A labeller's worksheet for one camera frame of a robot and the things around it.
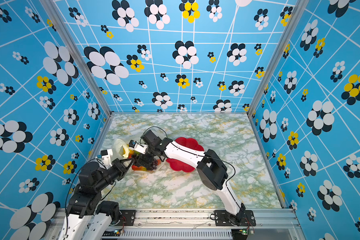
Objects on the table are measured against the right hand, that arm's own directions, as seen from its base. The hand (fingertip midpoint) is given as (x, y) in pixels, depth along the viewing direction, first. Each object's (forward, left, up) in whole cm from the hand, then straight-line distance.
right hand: (142, 154), depth 85 cm
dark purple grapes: (-3, -6, -6) cm, 9 cm away
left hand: (-9, -2, +13) cm, 16 cm away
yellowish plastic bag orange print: (-7, +5, +16) cm, 18 cm away
